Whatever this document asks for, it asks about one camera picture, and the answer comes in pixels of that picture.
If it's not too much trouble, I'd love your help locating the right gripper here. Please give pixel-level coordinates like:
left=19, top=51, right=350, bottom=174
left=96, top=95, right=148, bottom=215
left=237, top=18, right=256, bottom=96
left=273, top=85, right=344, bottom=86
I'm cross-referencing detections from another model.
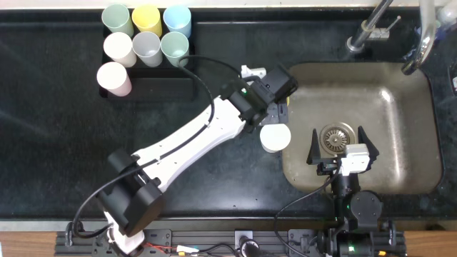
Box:
left=306, top=125, right=380, bottom=176

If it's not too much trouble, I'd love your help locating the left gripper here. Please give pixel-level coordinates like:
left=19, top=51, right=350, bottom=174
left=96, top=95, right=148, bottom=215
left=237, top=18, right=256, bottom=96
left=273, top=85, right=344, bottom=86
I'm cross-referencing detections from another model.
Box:
left=257, top=64, right=299, bottom=126

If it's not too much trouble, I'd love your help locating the pink cup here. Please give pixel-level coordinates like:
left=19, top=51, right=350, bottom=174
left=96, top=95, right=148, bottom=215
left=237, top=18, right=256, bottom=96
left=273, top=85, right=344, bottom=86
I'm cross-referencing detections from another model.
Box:
left=96, top=61, right=133, bottom=97

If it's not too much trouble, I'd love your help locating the white cup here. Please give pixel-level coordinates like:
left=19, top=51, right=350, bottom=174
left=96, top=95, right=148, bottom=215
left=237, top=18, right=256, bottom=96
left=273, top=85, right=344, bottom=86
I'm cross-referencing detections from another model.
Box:
left=259, top=123, right=292, bottom=153
left=103, top=31, right=138, bottom=69

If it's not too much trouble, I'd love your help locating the steel sink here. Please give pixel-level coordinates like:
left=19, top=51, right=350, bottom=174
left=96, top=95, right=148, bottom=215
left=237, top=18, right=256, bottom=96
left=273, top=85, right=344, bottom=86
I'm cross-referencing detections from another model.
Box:
left=281, top=62, right=443, bottom=196

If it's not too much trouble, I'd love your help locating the green cup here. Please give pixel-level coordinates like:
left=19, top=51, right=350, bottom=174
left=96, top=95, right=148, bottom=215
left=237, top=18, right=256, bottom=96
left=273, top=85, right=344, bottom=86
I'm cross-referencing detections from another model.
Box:
left=101, top=3, right=135, bottom=38
left=160, top=31, right=190, bottom=68

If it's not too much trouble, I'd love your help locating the blue cup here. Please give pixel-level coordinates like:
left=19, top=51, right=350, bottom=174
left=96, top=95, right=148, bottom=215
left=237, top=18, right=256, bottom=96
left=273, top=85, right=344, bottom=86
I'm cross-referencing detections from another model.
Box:
left=163, top=4, right=192, bottom=39

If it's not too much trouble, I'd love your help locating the steel tap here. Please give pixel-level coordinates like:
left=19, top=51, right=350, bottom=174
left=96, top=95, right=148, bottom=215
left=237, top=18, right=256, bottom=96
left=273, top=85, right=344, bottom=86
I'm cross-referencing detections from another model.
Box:
left=345, top=0, right=447, bottom=76

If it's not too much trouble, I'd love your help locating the grey cup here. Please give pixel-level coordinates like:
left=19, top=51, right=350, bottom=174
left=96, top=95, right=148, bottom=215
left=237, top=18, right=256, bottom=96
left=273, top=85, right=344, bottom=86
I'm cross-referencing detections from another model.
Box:
left=131, top=31, right=164, bottom=68

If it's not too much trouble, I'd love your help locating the yellow cup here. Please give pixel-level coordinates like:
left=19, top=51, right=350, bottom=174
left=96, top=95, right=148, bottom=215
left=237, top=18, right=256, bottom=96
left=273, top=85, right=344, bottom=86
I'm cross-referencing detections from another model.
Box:
left=131, top=4, right=163, bottom=38

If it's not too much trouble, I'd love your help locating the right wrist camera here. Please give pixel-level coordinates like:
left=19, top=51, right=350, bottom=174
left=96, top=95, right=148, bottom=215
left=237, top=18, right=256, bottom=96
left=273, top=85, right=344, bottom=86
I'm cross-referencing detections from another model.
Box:
left=341, top=143, right=371, bottom=176

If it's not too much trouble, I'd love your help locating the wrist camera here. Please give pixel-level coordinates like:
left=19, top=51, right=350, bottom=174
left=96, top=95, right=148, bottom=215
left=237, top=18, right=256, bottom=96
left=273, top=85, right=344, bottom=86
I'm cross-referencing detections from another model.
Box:
left=341, top=143, right=371, bottom=176
left=241, top=65, right=267, bottom=80

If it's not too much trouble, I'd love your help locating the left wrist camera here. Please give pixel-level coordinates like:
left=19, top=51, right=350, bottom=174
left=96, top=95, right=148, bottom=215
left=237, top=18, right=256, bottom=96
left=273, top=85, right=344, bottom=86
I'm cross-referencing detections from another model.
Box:
left=241, top=65, right=267, bottom=80

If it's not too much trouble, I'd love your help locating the mounting rail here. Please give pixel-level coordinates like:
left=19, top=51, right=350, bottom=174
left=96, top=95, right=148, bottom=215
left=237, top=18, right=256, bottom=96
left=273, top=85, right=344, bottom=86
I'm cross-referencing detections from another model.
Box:
left=55, top=228, right=408, bottom=257

